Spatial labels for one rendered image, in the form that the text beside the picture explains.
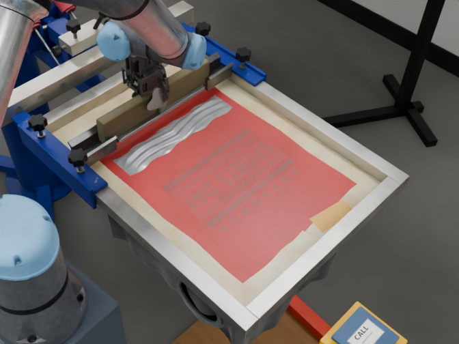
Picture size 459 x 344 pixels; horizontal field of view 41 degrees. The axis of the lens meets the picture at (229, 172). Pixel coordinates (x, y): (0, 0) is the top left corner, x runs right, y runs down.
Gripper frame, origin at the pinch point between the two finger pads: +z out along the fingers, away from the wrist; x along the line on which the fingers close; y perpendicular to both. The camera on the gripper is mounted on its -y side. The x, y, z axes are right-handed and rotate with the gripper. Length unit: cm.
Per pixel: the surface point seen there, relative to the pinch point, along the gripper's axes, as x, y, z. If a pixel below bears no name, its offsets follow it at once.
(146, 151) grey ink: 7.1, 9.9, 5.4
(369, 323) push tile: 76, 9, 5
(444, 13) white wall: -11, -201, 70
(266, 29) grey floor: -91, -155, 101
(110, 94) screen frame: -15.3, 3.7, 4.6
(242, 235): 41.6, 10.7, 6.3
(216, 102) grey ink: 6.2, -16.1, 5.7
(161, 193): 19.6, 15.9, 6.3
